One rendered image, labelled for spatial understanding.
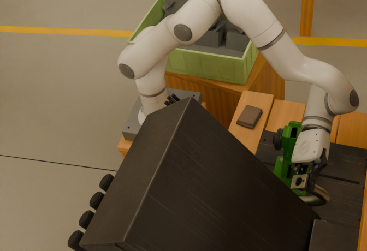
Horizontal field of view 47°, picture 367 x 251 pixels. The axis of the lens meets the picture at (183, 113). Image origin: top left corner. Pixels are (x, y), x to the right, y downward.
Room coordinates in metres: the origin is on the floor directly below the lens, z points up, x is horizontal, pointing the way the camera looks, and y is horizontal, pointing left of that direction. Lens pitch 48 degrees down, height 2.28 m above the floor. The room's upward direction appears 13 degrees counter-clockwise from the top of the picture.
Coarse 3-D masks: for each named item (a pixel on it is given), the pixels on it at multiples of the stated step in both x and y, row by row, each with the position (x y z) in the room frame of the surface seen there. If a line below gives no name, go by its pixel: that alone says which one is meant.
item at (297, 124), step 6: (294, 126) 0.84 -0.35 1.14; (300, 126) 0.83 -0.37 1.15; (288, 162) 0.77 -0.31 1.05; (282, 168) 0.78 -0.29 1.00; (288, 168) 0.76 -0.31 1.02; (282, 174) 0.77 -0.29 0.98; (288, 174) 0.75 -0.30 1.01; (294, 174) 0.75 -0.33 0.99; (282, 180) 0.74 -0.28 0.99; (288, 180) 0.73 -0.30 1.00
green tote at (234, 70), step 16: (160, 0) 2.06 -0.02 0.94; (144, 16) 1.92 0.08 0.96; (160, 16) 2.02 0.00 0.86; (224, 16) 1.87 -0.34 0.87; (176, 48) 1.60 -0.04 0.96; (256, 48) 1.58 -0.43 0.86; (176, 64) 1.60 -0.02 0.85; (192, 64) 1.55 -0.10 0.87; (208, 64) 1.51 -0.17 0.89; (224, 64) 1.46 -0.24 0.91; (240, 64) 1.42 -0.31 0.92; (224, 80) 1.47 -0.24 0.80; (240, 80) 1.42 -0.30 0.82
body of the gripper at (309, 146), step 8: (304, 128) 0.72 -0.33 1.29; (312, 128) 0.70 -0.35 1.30; (320, 128) 0.69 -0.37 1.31; (304, 136) 0.70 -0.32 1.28; (312, 136) 0.68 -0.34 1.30; (320, 136) 0.66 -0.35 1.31; (328, 136) 0.67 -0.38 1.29; (296, 144) 0.70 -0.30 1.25; (304, 144) 0.68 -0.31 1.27; (312, 144) 0.65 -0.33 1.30; (320, 144) 0.64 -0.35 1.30; (328, 144) 0.65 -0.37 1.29; (296, 152) 0.67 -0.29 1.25; (304, 152) 0.65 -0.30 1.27; (312, 152) 0.63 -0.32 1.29; (320, 152) 0.62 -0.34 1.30; (328, 152) 0.63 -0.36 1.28; (296, 160) 0.65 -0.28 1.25; (304, 160) 0.63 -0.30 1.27; (312, 160) 0.61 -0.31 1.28; (320, 160) 0.62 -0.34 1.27
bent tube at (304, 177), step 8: (296, 176) 0.60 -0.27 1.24; (304, 176) 0.58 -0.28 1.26; (296, 184) 0.58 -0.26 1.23; (304, 184) 0.56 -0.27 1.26; (312, 192) 0.56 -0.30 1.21; (320, 192) 0.55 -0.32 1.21; (304, 200) 0.60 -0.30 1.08; (312, 200) 0.59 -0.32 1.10; (320, 200) 0.56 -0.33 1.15; (328, 200) 0.55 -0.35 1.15
